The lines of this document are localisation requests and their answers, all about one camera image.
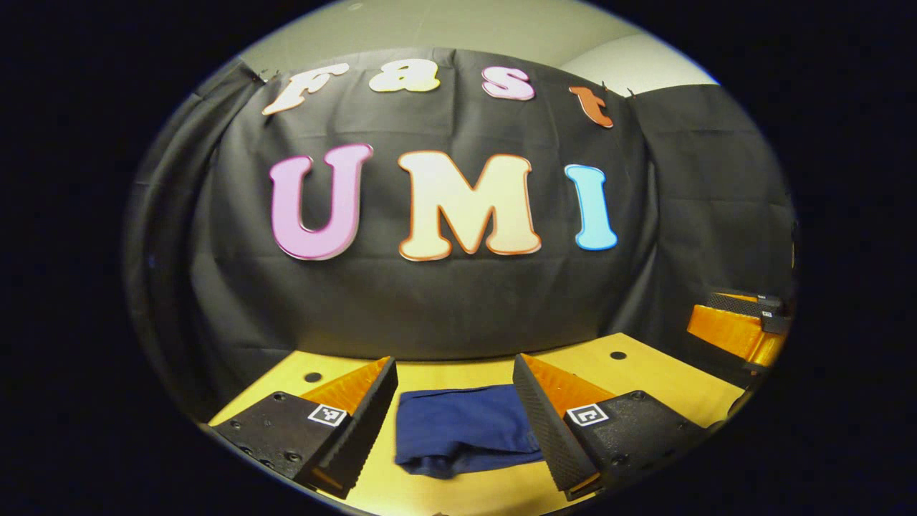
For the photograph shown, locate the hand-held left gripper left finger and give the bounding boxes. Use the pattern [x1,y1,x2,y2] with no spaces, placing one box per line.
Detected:
[211,356,400,501]

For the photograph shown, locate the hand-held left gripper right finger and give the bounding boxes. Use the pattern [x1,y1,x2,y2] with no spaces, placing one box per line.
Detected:
[512,353,711,502]

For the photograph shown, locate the blue denim jeans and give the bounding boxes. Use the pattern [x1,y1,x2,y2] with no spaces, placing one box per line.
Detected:
[393,383,545,480]

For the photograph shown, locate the black backdrop cloth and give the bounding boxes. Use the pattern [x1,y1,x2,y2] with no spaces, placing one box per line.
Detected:
[125,47,797,424]

